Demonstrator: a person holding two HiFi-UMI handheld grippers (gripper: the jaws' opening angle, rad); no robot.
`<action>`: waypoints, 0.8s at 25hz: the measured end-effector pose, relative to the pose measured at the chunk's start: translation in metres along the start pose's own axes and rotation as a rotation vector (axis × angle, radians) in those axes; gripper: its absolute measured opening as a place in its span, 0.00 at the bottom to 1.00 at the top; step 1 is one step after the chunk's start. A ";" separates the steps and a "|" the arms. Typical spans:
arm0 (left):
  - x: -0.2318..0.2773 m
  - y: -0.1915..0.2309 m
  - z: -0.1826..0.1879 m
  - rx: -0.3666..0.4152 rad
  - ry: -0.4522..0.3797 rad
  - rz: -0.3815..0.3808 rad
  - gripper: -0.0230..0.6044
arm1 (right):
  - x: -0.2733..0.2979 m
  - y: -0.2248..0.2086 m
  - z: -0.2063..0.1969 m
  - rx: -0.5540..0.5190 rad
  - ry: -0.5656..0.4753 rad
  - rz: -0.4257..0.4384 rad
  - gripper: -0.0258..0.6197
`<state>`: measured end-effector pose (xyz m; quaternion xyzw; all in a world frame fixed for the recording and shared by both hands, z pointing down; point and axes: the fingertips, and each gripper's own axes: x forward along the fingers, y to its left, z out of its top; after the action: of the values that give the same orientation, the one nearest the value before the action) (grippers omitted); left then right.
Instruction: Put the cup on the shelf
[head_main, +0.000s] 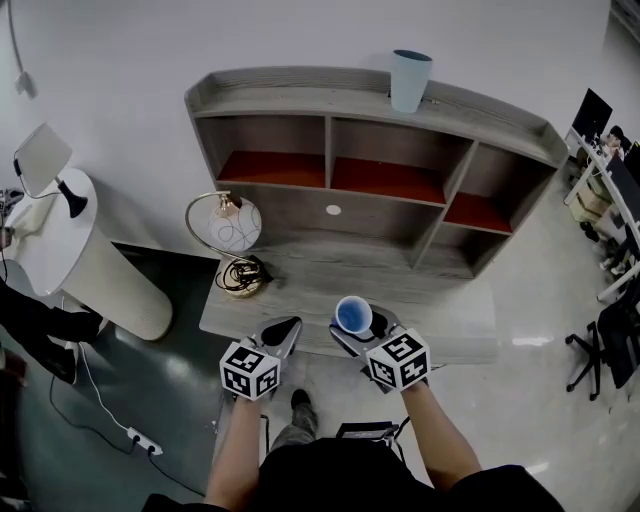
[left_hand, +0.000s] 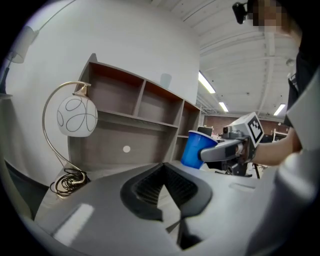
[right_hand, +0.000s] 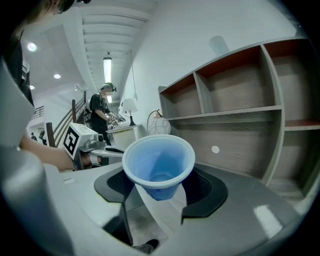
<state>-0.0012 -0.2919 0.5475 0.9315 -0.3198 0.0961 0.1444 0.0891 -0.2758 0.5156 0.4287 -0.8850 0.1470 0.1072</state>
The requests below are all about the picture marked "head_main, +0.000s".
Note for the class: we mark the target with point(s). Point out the person's black shoe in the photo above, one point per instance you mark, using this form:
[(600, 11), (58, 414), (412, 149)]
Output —
[(300, 398)]

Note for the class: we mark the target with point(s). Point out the long white office desk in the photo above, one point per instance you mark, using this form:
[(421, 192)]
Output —
[(582, 175)]

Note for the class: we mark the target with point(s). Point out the pale blue tall vase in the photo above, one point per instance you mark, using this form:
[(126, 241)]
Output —
[(410, 80)]

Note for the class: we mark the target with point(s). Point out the person's black shirt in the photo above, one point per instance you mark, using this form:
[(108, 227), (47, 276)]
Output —
[(345, 480)]

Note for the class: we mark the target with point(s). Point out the wooden shelf unit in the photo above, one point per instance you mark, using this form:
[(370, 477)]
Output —
[(380, 220)]

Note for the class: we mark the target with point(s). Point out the black office chair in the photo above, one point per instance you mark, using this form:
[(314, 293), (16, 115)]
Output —
[(615, 345)]

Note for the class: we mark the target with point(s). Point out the white power strip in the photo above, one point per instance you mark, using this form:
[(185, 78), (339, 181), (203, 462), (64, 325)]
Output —
[(145, 441)]

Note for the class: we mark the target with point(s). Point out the grey wall outlet with conduit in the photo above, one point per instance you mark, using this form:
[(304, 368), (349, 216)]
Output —
[(26, 85)]

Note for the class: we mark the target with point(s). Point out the person's left forearm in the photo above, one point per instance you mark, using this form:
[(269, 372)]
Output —
[(237, 450)]

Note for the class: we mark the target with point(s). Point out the white round pedestal table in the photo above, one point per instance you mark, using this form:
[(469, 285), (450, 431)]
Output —
[(100, 280)]

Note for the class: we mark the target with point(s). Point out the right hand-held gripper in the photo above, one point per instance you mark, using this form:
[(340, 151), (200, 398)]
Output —
[(400, 360)]

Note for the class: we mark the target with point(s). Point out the person's right forearm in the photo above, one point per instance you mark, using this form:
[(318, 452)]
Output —
[(437, 440)]

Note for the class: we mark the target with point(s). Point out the cream storage crate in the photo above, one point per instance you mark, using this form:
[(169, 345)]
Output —
[(590, 200)]

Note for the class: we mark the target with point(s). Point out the black computer monitor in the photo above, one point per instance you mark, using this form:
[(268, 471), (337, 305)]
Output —
[(592, 112)]

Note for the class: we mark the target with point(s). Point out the black waist device box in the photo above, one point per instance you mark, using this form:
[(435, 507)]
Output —
[(362, 430)]

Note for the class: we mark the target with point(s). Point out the gold arc globe lamp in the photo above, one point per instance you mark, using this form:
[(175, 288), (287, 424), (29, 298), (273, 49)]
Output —
[(235, 227)]

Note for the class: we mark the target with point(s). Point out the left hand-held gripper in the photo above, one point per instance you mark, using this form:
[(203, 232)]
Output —
[(250, 370)]

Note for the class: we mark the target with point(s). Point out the white shade table lamp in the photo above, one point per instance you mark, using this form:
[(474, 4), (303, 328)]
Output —
[(42, 157)]

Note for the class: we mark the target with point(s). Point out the blue plastic cup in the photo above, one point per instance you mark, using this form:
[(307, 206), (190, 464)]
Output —
[(352, 314)]

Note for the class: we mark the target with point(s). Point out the person's grey trouser leg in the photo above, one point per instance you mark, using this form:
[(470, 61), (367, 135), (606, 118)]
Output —
[(297, 425)]

